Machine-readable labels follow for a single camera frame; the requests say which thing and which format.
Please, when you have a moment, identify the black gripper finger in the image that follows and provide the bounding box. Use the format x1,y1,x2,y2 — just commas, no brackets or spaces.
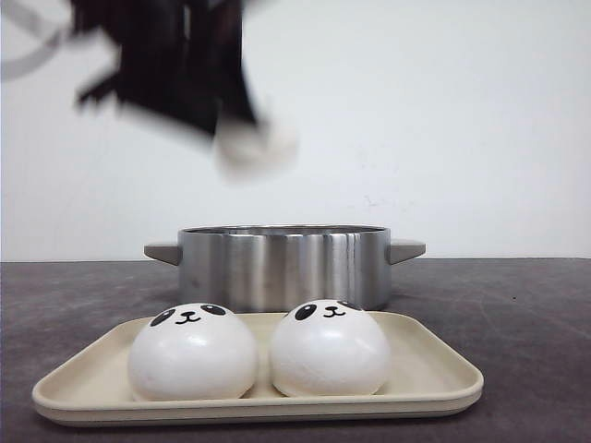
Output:
115,102,214,150
221,68,271,138

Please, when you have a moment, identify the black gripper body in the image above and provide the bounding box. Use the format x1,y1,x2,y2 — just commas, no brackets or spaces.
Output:
76,1,244,115

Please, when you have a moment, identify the panda bun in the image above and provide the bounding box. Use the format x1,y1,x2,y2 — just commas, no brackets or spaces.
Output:
127,303,259,401
269,299,392,397
212,118,299,182

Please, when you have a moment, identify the stainless steel steamer pot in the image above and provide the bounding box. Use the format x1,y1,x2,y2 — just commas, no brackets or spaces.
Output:
144,225,426,312

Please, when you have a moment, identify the beige plastic tray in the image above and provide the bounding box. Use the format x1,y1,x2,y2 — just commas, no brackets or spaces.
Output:
31,311,484,427

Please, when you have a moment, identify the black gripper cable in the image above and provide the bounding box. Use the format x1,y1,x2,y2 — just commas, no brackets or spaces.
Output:
0,0,84,82

